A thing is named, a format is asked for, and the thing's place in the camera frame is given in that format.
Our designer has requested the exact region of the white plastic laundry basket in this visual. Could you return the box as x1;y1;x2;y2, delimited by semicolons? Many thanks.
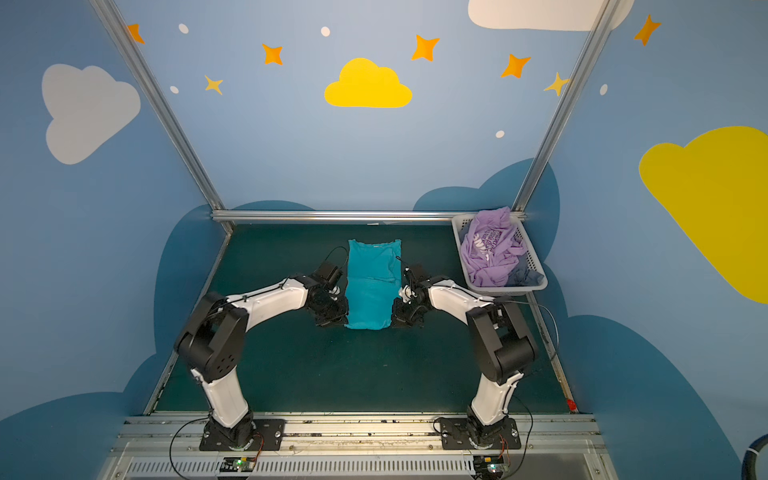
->
451;207;548;296

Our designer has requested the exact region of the left green circuit board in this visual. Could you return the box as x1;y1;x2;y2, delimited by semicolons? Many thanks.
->
219;457;257;473

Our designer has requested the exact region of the dark blue t-shirt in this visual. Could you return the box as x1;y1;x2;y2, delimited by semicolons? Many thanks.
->
506;254;544;287

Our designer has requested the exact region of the green circuit board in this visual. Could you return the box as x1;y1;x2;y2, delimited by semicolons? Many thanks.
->
219;457;257;473
472;456;508;480

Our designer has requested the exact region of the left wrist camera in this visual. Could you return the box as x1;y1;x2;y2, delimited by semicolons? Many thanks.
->
313;261;343;290

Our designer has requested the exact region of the left aluminium frame post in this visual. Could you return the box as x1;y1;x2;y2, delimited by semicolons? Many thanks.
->
90;0;225;210

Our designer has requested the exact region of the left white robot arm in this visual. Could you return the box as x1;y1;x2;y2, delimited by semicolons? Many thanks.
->
174;261;349;452

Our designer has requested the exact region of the aluminium frame post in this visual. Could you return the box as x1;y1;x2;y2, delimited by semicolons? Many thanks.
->
90;0;225;210
512;0;622;214

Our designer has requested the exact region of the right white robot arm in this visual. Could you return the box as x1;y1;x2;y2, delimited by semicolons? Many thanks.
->
391;265;539;450

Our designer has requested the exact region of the purple t-shirt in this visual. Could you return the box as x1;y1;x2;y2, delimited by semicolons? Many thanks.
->
459;207;528;287

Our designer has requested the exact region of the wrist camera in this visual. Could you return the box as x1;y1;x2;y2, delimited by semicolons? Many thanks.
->
404;264;430;288
313;261;343;290

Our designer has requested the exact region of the teal printed t-shirt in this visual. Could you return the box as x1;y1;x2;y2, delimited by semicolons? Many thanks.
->
345;239;402;331

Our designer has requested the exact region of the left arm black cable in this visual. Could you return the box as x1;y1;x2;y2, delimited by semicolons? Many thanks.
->
167;416;208;480

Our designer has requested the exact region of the right aluminium frame post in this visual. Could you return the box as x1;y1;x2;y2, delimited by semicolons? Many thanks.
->
512;0;622;214

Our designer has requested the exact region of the right green circuit board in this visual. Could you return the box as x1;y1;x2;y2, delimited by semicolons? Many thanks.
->
472;456;508;480

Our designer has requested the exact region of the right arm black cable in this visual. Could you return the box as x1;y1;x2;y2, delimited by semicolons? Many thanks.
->
509;299;560;364

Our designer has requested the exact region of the front aluminium rail base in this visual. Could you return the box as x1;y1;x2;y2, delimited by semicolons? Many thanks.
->
98;412;618;479

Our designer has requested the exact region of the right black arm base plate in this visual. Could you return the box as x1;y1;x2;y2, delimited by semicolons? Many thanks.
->
433;417;522;450

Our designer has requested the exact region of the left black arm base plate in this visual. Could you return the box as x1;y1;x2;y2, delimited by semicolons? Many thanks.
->
199;416;286;452

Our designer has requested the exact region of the rear horizontal aluminium frame bar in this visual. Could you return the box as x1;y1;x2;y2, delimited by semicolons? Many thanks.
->
211;210;477;224

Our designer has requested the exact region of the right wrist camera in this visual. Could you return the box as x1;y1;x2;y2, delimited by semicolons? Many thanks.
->
404;264;430;288

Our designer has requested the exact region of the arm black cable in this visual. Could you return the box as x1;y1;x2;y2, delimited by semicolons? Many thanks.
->
167;416;208;480
509;299;560;364

